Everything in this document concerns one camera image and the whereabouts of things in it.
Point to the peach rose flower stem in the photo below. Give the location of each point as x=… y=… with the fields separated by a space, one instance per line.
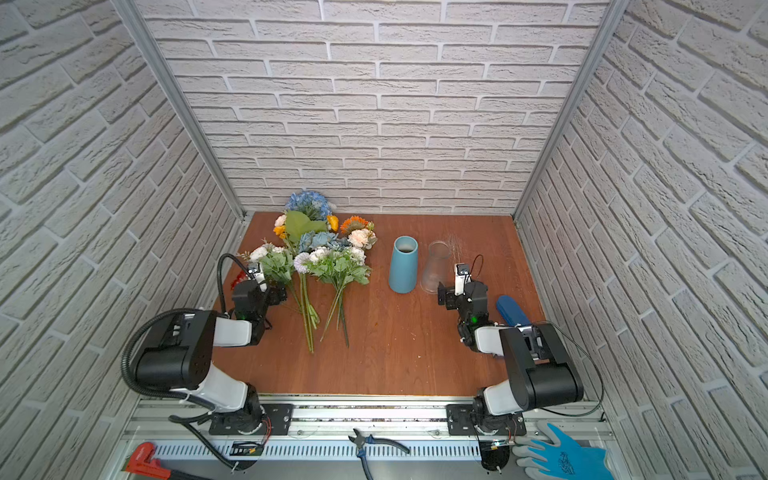
x=363 y=238

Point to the white lilac flower bouquet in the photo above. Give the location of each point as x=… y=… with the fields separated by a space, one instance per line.
x=339 y=267

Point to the blue spray bottle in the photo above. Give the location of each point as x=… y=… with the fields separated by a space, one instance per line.
x=511 y=312

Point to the dusty blue flower stem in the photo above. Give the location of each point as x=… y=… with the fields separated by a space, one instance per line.
x=311 y=241

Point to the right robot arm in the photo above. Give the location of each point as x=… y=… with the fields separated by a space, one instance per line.
x=540 y=371

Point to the teal ceramic vase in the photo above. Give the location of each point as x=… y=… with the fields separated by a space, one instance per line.
x=403 y=274

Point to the white pink flower bunch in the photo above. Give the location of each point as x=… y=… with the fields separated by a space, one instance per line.
x=283 y=266

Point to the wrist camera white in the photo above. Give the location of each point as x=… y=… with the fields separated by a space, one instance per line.
x=462 y=277
x=256 y=273

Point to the blue hydrangea flower stem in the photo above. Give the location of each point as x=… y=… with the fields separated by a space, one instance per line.
x=311 y=203

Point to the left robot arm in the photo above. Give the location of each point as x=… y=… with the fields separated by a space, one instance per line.
x=172 y=358

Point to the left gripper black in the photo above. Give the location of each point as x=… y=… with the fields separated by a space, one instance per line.
x=264 y=294

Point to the blue work glove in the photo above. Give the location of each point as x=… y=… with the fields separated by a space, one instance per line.
x=560 y=457

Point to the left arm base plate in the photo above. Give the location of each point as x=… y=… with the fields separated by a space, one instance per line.
x=277 y=416

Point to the orange gerbera flower stem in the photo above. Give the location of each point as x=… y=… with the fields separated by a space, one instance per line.
x=353 y=223

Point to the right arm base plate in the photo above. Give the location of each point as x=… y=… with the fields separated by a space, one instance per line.
x=468 y=420

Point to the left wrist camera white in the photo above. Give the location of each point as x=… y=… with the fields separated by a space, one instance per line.
x=256 y=273

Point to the red clamp tool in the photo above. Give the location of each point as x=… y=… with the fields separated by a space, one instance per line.
x=143 y=463

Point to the clear ribbed glass vase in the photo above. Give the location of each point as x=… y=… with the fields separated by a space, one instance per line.
x=439 y=267

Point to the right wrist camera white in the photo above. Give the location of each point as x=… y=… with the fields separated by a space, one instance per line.
x=462 y=277

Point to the aluminium rail frame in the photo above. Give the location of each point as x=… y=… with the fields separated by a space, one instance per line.
x=322 y=426

